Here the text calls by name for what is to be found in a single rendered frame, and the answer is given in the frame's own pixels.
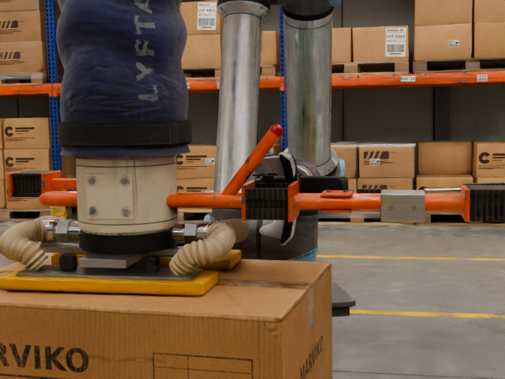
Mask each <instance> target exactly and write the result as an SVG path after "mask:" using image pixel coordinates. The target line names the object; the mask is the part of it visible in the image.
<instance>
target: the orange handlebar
mask: <svg viewBox="0 0 505 379"><path fill-rule="evenodd" d="M51 184H52V189H53V190H76V189H77V178H53V179H52V180H51ZM220 194H221V193H181V192H177V194H176V195H169V196H168V198H167V206H168V207H169V208H241V193H237V195H235V196H225V195H220ZM380 194H381V193H354V191H353V190H324V191H323V192H322V193H298V194H297V195H296V196H294V209H318V210H321V211H320V212H321V213H352V210H380V208H381V204H382V203H381V201H380ZM39 202H40V203H41V204H42V205H44V206H52V207H77V191H56V192H47V193H43V194H41V195H40V197H39ZM424 206H425V210H426V211H464V197H462V195H461V194H425V203H424Z"/></svg>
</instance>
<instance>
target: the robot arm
mask: <svg viewBox="0 0 505 379"><path fill-rule="evenodd" d="M338 4H340V0H217V13H218V14H219V15H220V16H221V17H222V18H223V31H222V58H221V72H220V85H219V112H218V126H217V139H216V166H215V180H214V192H215V193H221V192H222V191H223V190H224V189H225V188H226V186H227V185H228V183H229V182H230V181H231V179H232V178H233V177H234V176H235V174H236V173H237V171H238V170H239V169H240V167H241V166H242V165H243V164H244V162H245V161H246V159H247V158H248V157H249V155H250V154H251V152H253V150H254V149H255V148H256V141H257V125H258V109H259V79H260V64H261V48H262V21H263V20H264V19H265V18H266V17H268V16H269V14H270V6H271V5H282V12H283V21H284V44H285V67H286V110H287V133H288V147H287V148H286V149H285V150H284V152H280V153H279V156H274V152H273V151H272V150H270V151H269V152H268V154H267V155H266V156H265V158H264V159H263V160H262V161H261V163H260V164H259V166H258V167H257V168H256V170H255V171H254V172H253V173H252V175H251V176H250V177H249V179H248V180H247V181H246V183H248V182H250V181H251V180H254V181H255V188H256V183H293V182H294V181H298V182H299V193H322V192H323V191H324V190H349V186H348V179H347V177H344V172H345V162H344V160H342V159H338V157H337V153H336V152H335V150H334V149H333V148H332V147H331V67H332V16H333V11H334V6H336V5H338ZM320 211H321V210H318V209H299V215H298V216H297V217H296V218H295V220H294V221H293V222H289V221H288V219H287V220H247V221H246V223H247V224H248V226H249V234H248V236H247V237H246V239H245V240H243V241H241V242H238V243H237V242H236V243H234V246H233V248H232V250H241V253H242V258H241V259H261V260H283V261H307V262H315V261H316V258H317V249H318V247H319V245H318V219H319V214H335V213H321V212H320ZM233 218H239V219H242V213H241V208H212V212H211V214H207V215H206V216H205V218H204V221H211V222H212V221H213V222H216V221H219V222H220V221H221V220H230V219H233Z"/></svg>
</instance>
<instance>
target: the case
mask: <svg viewBox="0 0 505 379"><path fill-rule="evenodd" d="M202 271H217V272H218V274H219V280H218V282H217V283H216V284H215V285H214V286H213V287H212V288H211V289H210V290H209V291H208V292H207V293H206V294H205V295H204V296H176V295H153V294H129V293H85V292H62V291H39V290H2V289H0V379H332V302H331V263H330V262H307V261H283V260H260V259H241V260H240V261H239V262H238V263H237V264H236V265H235V266H234V267H233V268H232V269H230V270H209V269H202Z"/></svg>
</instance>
